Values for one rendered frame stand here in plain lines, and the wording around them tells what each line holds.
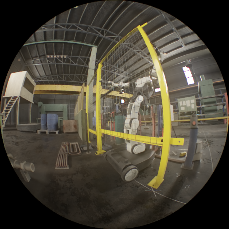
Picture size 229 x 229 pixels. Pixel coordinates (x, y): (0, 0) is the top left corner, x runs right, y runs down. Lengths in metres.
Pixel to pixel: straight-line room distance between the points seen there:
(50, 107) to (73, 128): 7.43
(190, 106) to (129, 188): 6.17
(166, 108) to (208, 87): 8.81
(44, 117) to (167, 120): 4.94
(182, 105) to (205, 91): 3.64
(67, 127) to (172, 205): 4.29
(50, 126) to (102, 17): 11.14
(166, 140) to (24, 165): 1.31
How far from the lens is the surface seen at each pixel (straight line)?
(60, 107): 10.88
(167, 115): 0.58
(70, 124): 4.19
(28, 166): 1.02
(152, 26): 11.74
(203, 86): 9.22
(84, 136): 2.64
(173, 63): 10.14
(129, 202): 0.79
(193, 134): 1.12
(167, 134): 0.59
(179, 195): 0.91
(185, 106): 6.49
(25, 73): 9.14
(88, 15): 10.90
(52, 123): 4.46
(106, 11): 10.82
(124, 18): 11.13
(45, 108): 11.37
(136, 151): 1.05
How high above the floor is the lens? 0.69
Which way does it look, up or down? 4 degrees up
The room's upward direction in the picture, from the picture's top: 2 degrees counter-clockwise
